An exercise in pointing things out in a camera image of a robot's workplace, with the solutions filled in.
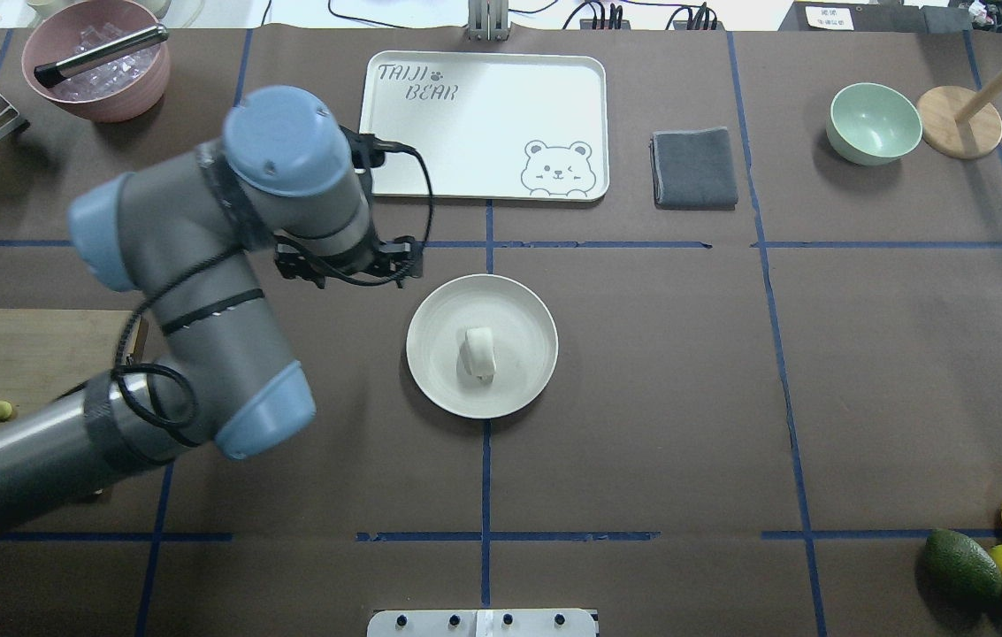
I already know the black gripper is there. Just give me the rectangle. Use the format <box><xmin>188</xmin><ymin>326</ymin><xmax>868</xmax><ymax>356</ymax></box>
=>
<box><xmin>274</xmin><ymin>234</ymin><xmax>424</xmax><ymax>289</ymax></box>

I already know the white steamed bun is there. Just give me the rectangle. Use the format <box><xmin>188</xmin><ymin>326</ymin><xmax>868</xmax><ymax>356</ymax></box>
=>
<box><xmin>462</xmin><ymin>326</ymin><xmax>496</xmax><ymax>380</ymax></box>

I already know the cream round plate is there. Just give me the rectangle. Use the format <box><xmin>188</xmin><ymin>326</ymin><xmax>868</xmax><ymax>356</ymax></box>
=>
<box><xmin>405</xmin><ymin>274</ymin><xmax>560</xmax><ymax>419</ymax></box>

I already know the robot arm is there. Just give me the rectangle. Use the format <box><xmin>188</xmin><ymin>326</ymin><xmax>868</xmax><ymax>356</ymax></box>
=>
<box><xmin>0</xmin><ymin>85</ymin><xmax>426</xmax><ymax>535</ymax></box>

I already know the cream bear tray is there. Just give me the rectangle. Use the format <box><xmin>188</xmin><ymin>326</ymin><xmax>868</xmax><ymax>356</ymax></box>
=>
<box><xmin>360</xmin><ymin>50</ymin><xmax>610</xmax><ymax>202</ymax></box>

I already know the grey folded cloth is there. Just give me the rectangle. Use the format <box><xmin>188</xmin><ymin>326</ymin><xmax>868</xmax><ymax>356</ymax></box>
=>
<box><xmin>650</xmin><ymin>127</ymin><xmax>738</xmax><ymax>211</ymax></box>

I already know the pink bowl with ice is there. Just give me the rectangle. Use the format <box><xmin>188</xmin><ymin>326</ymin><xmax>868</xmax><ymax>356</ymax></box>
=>
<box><xmin>22</xmin><ymin>1</ymin><xmax>172</xmax><ymax>122</ymax></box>

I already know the wooden cutting board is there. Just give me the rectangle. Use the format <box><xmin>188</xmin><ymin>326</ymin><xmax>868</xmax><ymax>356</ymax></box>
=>
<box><xmin>0</xmin><ymin>308</ymin><xmax>129</xmax><ymax>417</ymax></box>

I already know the metal ice scoop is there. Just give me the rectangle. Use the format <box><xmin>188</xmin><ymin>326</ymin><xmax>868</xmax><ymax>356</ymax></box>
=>
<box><xmin>32</xmin><ymin>23</ymin><xmax>169</xmax><ymax>88</ymax></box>

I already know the green bowl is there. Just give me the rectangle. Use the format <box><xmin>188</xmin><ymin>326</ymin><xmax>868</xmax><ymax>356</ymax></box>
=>
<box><xmin>825</xmin><ymin>83</ymin><xmax>922</xmax><ymax>166</ymax></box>

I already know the wooden mug stand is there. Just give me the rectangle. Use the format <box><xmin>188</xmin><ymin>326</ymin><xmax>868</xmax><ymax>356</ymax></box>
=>
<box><xmin>916</xmin><ymin>70</ymin><xmax>1002</xmax><ymax>160</ymax></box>

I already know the green avocado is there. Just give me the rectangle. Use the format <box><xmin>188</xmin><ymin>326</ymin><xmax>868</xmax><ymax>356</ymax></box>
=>
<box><xmin>921</xmin><ymin>528</ymin><xmax>1002</xmax><ymax>610</ymax></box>

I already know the aluminium frame post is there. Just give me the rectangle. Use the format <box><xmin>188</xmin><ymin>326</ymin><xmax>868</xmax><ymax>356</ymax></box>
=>
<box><xmin>467</xmin><ymin>0</ymin><xmax>511</xmax><ymax>42</ymax></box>

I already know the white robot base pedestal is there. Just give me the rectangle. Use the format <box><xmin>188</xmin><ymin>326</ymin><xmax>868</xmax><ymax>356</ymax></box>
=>
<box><xmin>366</xmin><ymin>608</ymin><xmax>600</xmax><ymax>636</ymax></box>

